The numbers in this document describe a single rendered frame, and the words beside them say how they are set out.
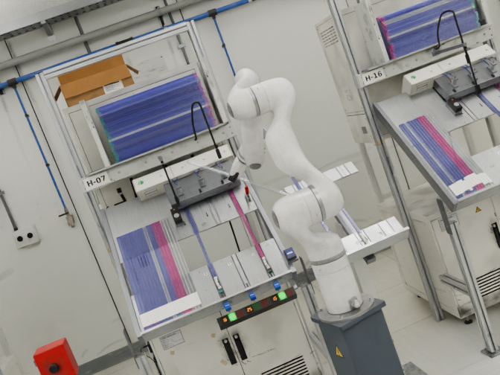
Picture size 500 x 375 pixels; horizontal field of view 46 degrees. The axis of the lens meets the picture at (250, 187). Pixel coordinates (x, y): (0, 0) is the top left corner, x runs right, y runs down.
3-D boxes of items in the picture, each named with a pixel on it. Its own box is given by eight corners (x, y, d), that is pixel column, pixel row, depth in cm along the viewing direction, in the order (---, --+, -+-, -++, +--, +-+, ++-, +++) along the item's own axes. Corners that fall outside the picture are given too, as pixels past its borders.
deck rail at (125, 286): (146, 342, 242) (141, 335, 237) (140, 344, 242) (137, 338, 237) (107, 216, 286) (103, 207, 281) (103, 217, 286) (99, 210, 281)
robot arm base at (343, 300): (386, 300, 189) (367, 247, 187) (339, 327, 182) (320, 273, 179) (352, 292, 207) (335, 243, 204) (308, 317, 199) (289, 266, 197)
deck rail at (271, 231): (297, 277, 251) (296, 270, 247) (293, 280, 251) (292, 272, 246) (237, 165, 295) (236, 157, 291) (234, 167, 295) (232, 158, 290)
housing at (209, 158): (237, 173, 293) (233, 154, 282) (143, 210, 287) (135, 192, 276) (231, 162, 298) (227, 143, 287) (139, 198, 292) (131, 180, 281)
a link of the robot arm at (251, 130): (263, 123, 211) (267, 171, 236) (260, 89, 219) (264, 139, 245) (237, 125, 211) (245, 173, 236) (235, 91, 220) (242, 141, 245)
